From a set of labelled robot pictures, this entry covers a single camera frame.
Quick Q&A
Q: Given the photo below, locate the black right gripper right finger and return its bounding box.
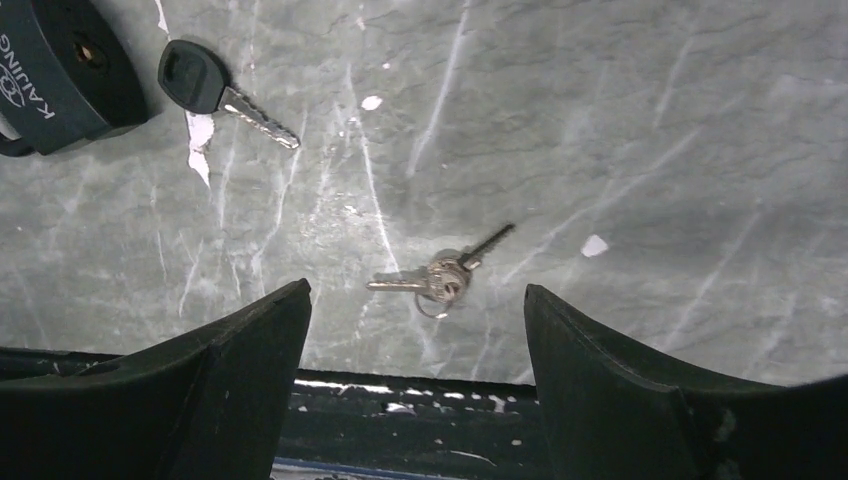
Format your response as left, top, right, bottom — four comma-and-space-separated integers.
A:
524, 284, 847, 479

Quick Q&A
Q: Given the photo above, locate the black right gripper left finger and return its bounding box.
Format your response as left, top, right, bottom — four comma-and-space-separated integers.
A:
1, 279, 312, 479

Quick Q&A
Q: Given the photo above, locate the black head key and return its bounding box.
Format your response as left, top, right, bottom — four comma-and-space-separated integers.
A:
157, 39, 301, 150

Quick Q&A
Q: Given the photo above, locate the black padlock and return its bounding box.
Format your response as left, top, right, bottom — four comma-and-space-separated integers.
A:
1, 0, 151, 157

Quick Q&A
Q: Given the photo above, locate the silver key bunch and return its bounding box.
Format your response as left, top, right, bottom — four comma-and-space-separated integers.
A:
366, 222, 517, 320

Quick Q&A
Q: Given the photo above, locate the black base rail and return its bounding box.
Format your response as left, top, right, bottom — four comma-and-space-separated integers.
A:
0, 347, 551, 480

